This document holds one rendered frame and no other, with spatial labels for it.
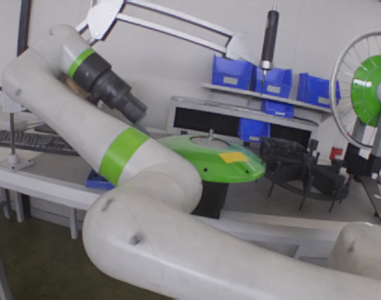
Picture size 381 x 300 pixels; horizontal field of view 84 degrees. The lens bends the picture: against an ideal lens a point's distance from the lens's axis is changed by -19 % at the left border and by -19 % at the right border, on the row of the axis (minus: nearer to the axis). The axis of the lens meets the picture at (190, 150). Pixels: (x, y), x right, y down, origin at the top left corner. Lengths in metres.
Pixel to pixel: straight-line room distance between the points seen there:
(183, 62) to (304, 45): 0.75
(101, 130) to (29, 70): 0.24
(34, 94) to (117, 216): 0.36
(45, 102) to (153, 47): 1.12
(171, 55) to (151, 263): 1.39
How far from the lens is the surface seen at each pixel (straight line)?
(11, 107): 0.85
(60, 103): 0.53
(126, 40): 1.64
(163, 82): 1.57
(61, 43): 0.65
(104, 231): 0.29
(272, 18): 0.82
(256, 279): 0.30
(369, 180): 1.12
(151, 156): 0.44
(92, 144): 0.47
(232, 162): 0.58
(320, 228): 0.77
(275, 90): 1.38
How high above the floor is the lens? 1.25
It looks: 16 degrees down
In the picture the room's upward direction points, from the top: 9 degrees clockwise
